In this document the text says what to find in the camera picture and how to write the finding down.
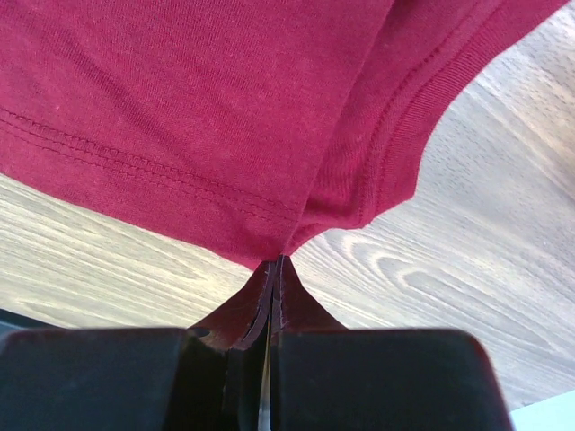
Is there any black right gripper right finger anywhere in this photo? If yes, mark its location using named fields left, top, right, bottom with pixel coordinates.
left=270, top=256, right=512, bottom=430

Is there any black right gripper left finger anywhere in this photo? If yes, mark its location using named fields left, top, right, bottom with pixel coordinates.
left=1, top=262, right=275, bottom=430

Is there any dark red t shirt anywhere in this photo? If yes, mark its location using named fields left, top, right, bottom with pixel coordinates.
left=1, top=1, right=561, bottom=268

